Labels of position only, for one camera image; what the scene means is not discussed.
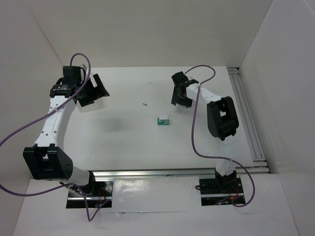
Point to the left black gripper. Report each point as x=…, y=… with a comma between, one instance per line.
x=89, y=90

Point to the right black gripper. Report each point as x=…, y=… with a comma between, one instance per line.
x=179, y=92

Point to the white perforated box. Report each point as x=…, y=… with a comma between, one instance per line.
x=97, y=104

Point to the plain white block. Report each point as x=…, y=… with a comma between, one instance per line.
x=163, y=117

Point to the light green G block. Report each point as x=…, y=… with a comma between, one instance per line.
x=167, y=121

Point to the dark green H block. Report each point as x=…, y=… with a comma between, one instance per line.
x=160, y=122

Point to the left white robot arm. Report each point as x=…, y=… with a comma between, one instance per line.
x=46, y=159

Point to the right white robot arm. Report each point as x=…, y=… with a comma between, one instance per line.
x=222, y=120

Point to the right side aluminium rail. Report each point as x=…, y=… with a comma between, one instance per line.
x=257, y=152

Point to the aluminium rail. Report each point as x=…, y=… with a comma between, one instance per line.
x=257, y=152
x=154, y=173

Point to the front aluminium rail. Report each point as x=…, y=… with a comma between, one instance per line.
x=154, y=173

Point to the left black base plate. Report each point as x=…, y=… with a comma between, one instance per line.
x=101, y=196

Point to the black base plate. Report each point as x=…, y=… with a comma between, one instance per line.
x=212, y=195
x=101, y=196

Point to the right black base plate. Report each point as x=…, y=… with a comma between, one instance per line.
x=212, y=195

